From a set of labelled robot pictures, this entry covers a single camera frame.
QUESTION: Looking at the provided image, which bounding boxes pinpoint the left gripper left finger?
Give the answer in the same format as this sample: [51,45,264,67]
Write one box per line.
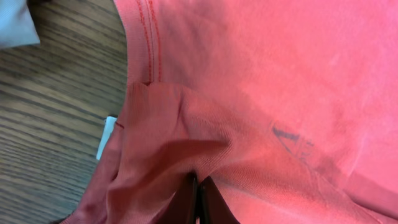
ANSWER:
[156,172,198,224]

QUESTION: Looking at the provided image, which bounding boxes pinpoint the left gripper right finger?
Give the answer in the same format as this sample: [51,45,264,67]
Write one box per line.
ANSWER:
[198,177,239,224]

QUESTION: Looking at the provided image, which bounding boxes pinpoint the red t-shirt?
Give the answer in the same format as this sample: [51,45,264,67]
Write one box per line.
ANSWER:
[66,0,397,223]

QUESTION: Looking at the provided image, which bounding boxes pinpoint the light blue printed t-shirt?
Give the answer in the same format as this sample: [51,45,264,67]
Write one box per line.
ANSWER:
[0,0,40,49]

